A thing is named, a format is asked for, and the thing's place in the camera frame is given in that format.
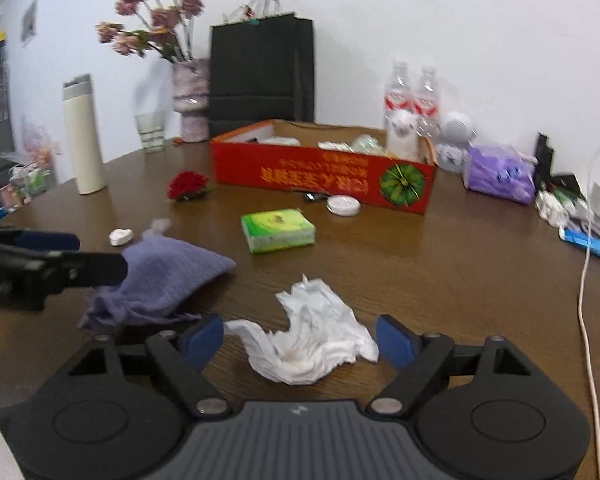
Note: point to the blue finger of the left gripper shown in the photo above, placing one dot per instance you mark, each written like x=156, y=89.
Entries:
x=42, y=241

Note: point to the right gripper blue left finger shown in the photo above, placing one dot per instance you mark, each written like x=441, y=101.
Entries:
x=191, y=350

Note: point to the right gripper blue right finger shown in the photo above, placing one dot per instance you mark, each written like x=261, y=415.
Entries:
x=401, y=347

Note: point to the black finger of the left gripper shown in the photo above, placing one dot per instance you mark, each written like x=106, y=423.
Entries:
x=83, y=269

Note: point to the small white earbud case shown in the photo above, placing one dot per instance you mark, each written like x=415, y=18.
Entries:
x=120, y=237

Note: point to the purple knitted pouch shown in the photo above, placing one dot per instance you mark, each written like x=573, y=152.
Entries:
x=162, y=273

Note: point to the white tissue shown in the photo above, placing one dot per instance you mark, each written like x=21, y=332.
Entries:
x=323, y=333
x=335, y=146

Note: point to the green tissue packet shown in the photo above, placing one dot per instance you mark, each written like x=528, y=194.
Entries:
x=270, y=231

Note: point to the red fabric rose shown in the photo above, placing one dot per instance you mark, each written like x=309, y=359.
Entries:
x=187, y=186

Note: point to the white round lid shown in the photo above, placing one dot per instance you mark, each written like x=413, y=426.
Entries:
x=343, y=206

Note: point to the white yellow alpaca plush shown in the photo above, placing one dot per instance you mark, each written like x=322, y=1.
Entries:
x=402, y=136

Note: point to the iridescent plastic bag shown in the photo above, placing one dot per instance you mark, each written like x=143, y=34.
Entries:
x=367, y=144

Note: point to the white wet wipes canister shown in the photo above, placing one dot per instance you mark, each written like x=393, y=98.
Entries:
x=279, y=140

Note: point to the cream thermos bottle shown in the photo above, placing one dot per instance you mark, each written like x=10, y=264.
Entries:
x=82, y=134

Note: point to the clear drinking glass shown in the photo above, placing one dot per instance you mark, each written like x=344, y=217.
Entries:
x=150, y=127

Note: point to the red cardboard tray box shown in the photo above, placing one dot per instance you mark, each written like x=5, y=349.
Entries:
x=385, y=181

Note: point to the purple tissue pack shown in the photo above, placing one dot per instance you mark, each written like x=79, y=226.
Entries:
x=501, y=172

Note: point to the white clip holder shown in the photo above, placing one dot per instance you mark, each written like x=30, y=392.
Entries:
x=551, y=210

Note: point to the white astronaut speaker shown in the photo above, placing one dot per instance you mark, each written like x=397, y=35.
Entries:
x=454, y=138

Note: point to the pink textured vase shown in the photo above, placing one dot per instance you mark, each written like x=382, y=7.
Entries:
x=191, y=98

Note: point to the blue toothpaste tube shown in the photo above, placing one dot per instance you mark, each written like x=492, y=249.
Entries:
x=581, y=240

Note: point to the black rectangular boxes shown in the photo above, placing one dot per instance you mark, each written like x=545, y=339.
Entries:
x=544, y=155

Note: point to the right water bottle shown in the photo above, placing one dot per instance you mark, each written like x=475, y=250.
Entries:
x=426, y=102

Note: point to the water bottle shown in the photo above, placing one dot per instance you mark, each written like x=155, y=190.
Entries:
x=426, y=102
x=398, y=94

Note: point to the dried pink flower bouquet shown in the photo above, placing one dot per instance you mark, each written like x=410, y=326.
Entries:
x=166, y=27

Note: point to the left water bottle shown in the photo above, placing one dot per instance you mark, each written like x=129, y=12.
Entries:
x=398, y=94

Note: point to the black paper shopping bag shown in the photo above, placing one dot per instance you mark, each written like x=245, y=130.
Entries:
x=261, y=67

